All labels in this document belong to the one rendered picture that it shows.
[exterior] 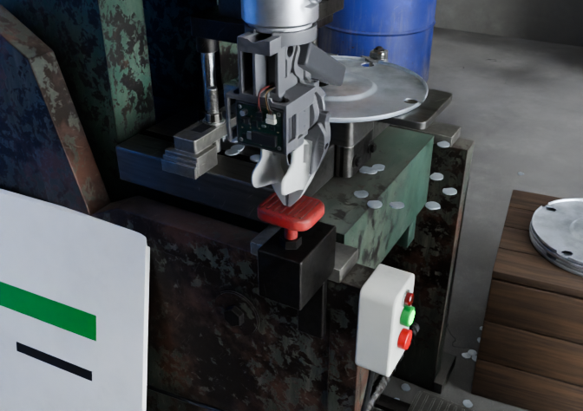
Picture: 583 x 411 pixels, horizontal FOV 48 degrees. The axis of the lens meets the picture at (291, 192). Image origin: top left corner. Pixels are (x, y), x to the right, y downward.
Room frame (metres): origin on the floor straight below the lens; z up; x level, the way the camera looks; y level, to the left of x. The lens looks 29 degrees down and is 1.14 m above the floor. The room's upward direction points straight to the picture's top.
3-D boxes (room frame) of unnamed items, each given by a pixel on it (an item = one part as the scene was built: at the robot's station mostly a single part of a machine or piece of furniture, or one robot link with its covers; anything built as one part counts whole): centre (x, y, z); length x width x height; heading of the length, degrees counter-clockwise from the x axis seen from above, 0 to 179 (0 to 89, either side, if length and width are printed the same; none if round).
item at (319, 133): (0.64, -0.02, 0.86); 0.05 x 0.02 x 0.09; 61
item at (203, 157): (0.91, 0.12, 0.76); 0.17 x 0.06 x 0.10; 151
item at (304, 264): (0.67, -0.01, 0.62); 0.10 x 0.06 x 0.20; 151
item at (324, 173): (1.06, 0.04, 0.68); 0.45 x 0.30 x 0.06; 151
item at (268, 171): (0.64, 0.03, 0.81); 0.06 x 0.03 x 0.09; 151
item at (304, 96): (0.63, 0.01, 0.92); 0.09 x 0.08 x 0.12; 151
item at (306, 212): (0.66, 0.00, 0.72); 0.07 x 0.06 x 0.08; 61
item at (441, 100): (0.97, -0.11, 0.72); 0.25 x 0.14 x 0.14; 61
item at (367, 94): (0.99, -0.07, 0.78); 0.29 x 0.29 x 0.01
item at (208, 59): (1.02, 0.13, 0.81); 0.02 x 0.02 x 0.14
